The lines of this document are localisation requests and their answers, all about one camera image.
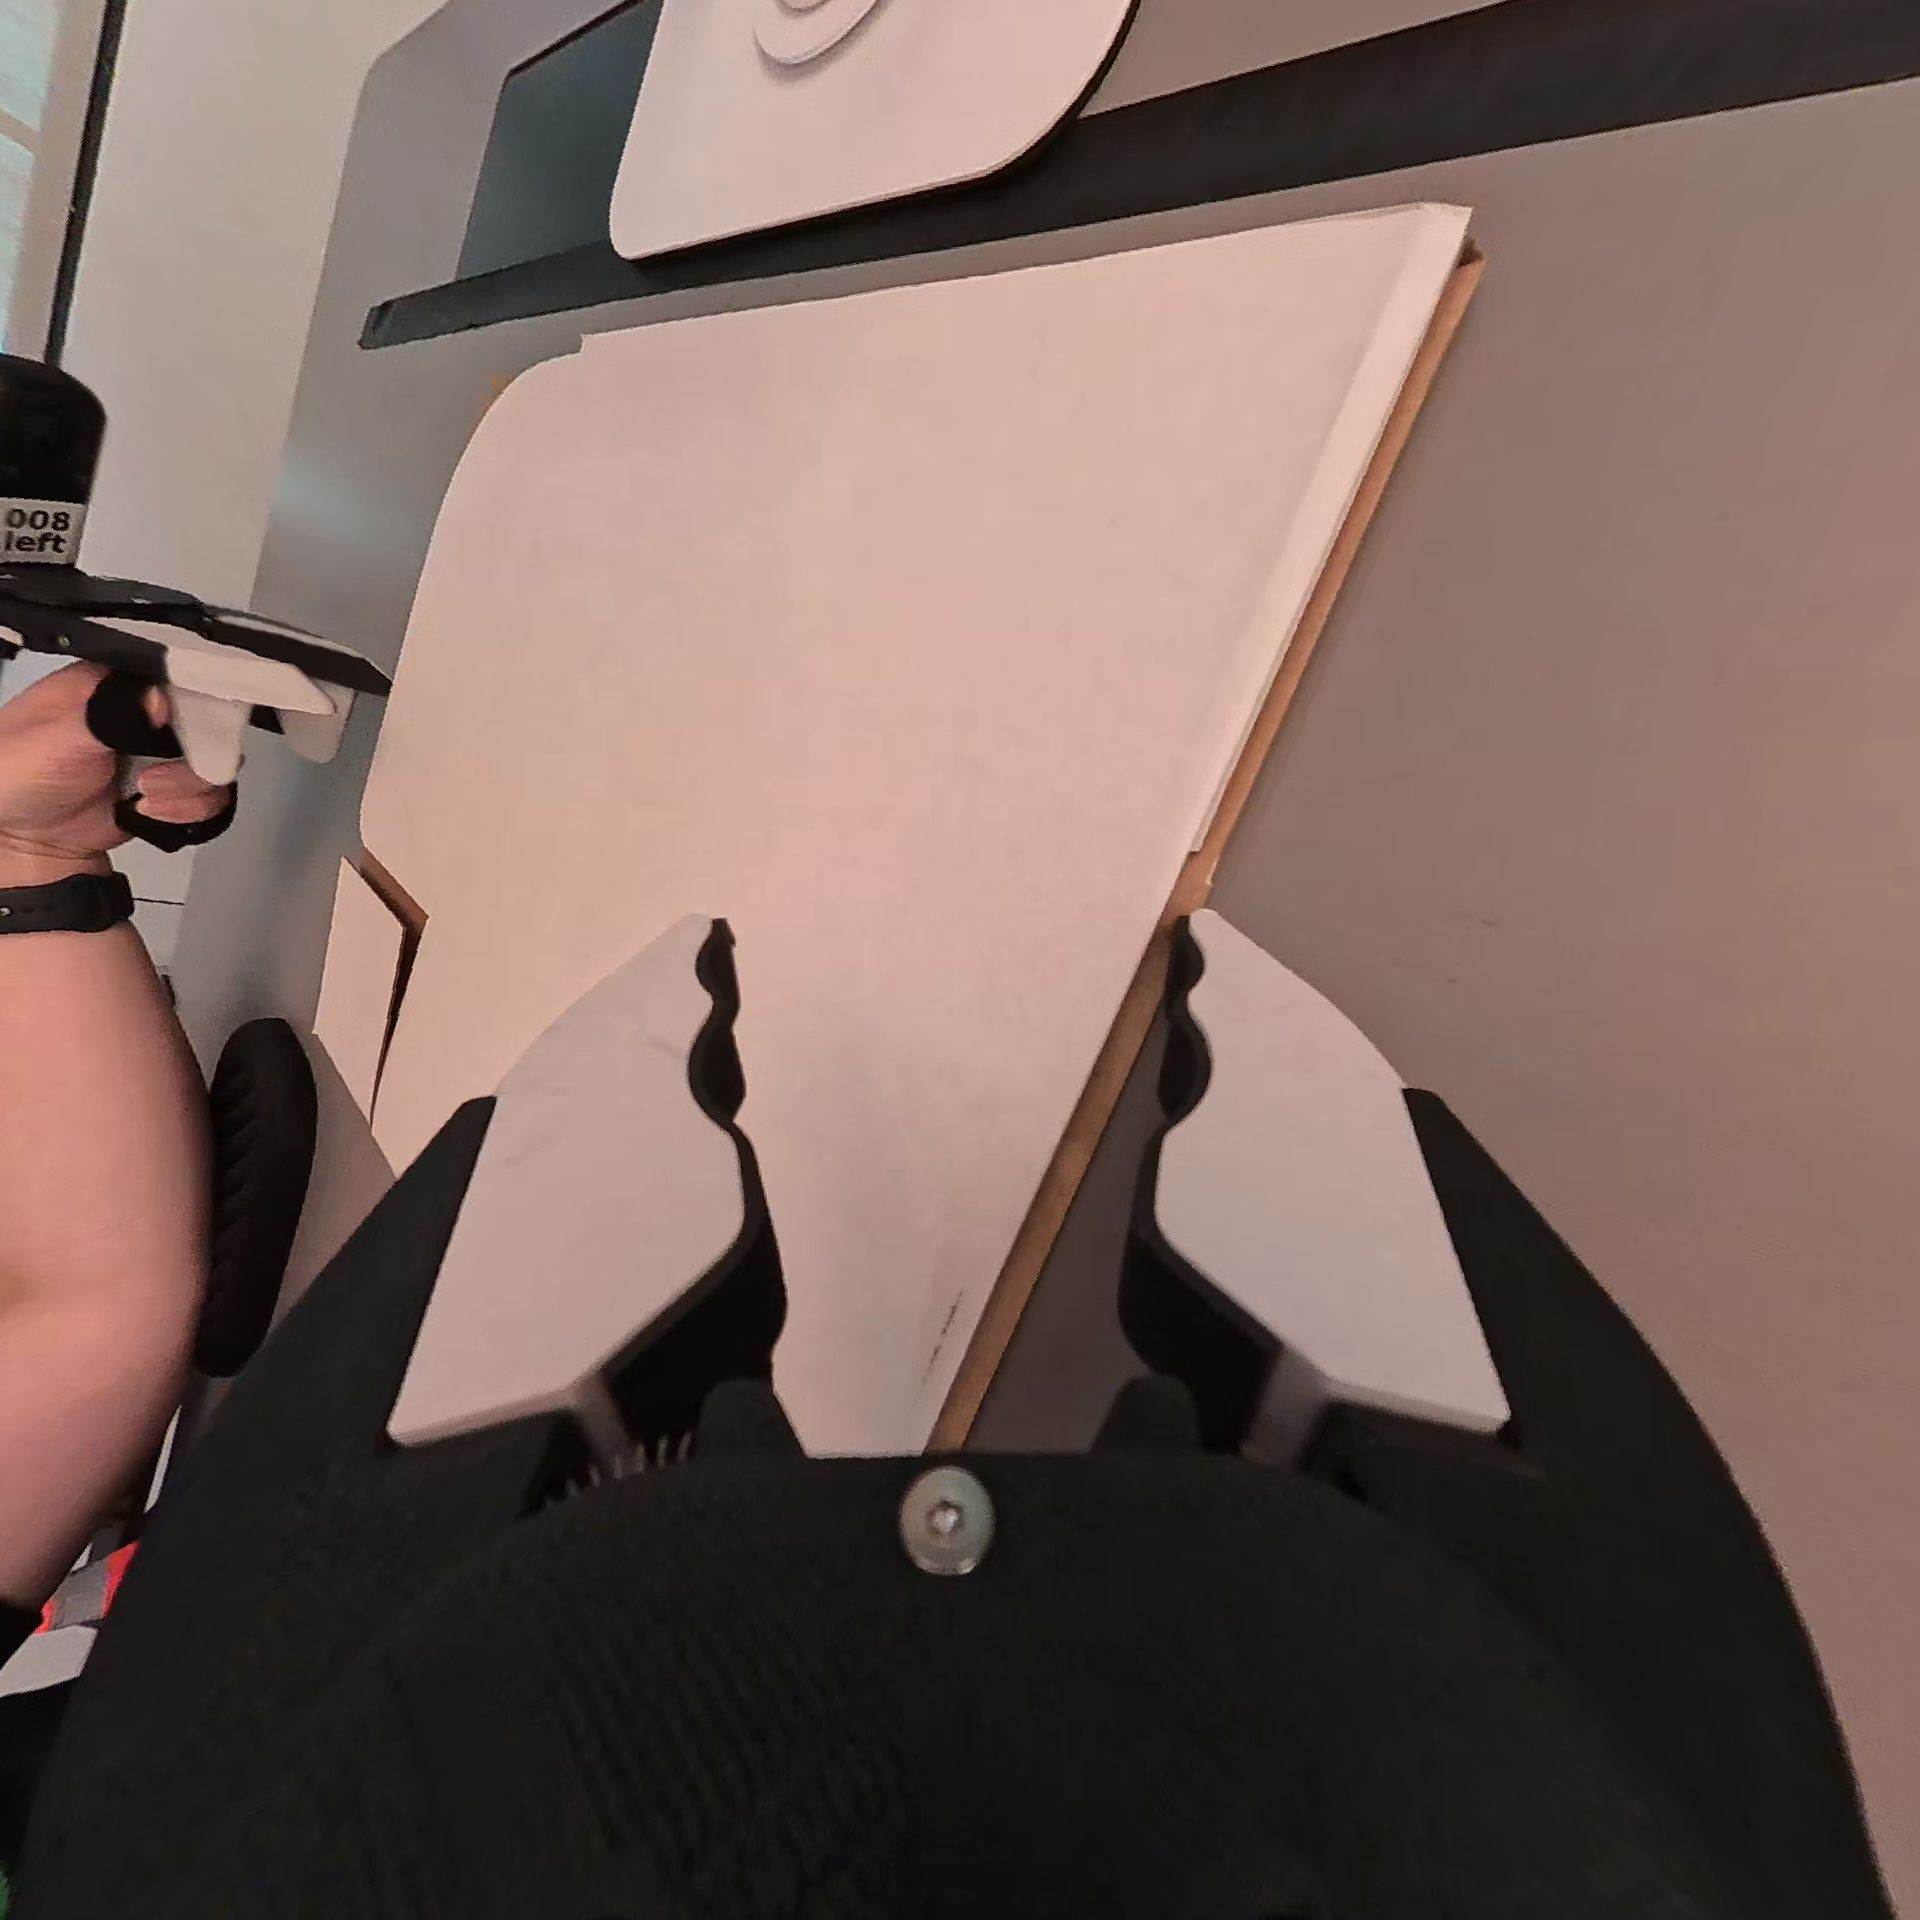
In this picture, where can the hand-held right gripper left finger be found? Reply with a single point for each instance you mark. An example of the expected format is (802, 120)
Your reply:
(585, 1230)

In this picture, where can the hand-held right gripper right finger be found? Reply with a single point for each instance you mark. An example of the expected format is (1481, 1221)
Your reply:
(1320, 1200)

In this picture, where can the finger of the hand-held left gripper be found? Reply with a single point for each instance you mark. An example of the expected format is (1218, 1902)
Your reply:
(271, 698)

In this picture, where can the large cardboard box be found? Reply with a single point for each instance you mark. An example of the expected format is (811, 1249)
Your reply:
(900, 674)

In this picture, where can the person's left forearm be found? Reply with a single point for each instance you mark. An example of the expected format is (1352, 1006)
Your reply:
(90, 1200)

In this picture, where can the person's left hand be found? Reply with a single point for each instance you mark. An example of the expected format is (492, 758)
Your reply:
(44, 780)

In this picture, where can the black wristband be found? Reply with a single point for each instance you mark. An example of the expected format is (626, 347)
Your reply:
(69, 905)

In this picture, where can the window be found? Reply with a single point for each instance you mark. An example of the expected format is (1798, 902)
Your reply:
(31, 150)

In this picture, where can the black printed garment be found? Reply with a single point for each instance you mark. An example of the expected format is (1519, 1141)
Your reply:
(74, 1613)

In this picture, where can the white rounded base plate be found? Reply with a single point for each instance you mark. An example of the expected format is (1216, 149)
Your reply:
(900, 135)

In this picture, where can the black desk rail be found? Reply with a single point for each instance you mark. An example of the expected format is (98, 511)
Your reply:
(1350, 135)

